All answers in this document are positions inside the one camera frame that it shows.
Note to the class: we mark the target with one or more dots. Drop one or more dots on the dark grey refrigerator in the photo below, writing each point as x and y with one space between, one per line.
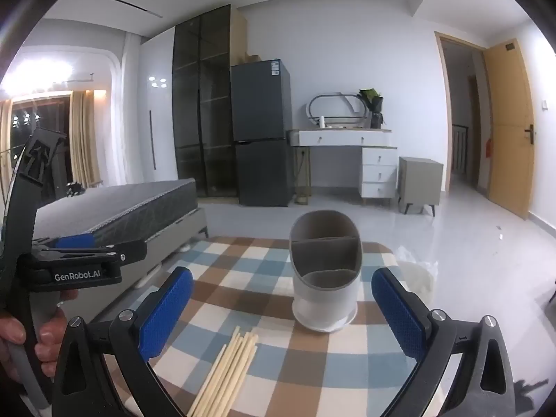
260 139

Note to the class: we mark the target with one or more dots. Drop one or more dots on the wooden door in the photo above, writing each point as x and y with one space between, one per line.
508 130

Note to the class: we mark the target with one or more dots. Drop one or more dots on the small black gadget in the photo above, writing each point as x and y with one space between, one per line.
74 188

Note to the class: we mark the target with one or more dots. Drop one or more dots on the white vanity desk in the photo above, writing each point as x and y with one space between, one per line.
378 169

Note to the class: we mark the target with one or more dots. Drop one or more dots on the checkered tablecloth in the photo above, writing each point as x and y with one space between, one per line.
260 278

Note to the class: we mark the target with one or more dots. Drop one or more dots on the white wardrobe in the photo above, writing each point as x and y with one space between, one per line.
158 108

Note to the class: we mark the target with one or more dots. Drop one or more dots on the oval vanity mirror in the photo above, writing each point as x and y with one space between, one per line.
334 106

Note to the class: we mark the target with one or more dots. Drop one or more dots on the light grey bed frame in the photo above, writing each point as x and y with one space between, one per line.
178 230

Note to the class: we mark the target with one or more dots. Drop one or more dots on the red fire extinguisher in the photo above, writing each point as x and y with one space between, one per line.
488 148

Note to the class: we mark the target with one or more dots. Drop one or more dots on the grey white utensil holder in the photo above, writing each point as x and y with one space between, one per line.
325 295

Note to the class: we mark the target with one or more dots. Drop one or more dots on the grey nightstand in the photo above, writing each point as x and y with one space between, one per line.
419 178

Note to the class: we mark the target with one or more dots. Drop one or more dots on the stair railing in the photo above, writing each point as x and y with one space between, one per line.
460 147

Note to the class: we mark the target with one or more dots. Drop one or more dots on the bundle of wooden chopsticks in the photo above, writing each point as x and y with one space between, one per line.
230 373

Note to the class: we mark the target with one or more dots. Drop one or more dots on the beige curtain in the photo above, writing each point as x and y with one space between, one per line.
84 139
5 139

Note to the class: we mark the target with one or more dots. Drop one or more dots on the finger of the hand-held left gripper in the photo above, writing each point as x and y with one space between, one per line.
74 241
126 253

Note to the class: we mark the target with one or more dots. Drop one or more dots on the person's left hand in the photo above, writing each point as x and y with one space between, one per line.
50 334

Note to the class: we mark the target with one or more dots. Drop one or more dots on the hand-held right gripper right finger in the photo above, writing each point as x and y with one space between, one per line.
399 312

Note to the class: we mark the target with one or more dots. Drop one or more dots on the dark glass cabinet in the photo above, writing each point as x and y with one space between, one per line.
202 108

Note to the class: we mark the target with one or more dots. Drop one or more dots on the potted green plant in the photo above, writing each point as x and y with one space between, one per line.
374 104

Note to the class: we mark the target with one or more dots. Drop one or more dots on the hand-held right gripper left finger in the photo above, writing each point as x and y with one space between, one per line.
167 312

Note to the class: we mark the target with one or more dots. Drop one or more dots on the wooden door frame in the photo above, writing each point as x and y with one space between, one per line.
444 108

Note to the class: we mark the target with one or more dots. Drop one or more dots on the white translucent plastic sheet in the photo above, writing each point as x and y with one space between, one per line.
417 276

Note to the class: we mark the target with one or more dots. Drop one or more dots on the balcony glass door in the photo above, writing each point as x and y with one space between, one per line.
56 113

